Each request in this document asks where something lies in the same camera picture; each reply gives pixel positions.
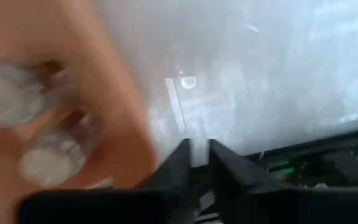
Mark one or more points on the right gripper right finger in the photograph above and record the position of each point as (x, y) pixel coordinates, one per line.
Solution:
(235, 180)

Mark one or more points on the orange plastic bin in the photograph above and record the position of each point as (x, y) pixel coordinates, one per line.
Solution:
(104, 93)

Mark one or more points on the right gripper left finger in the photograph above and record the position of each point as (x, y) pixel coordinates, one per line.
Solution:
(172, 174)

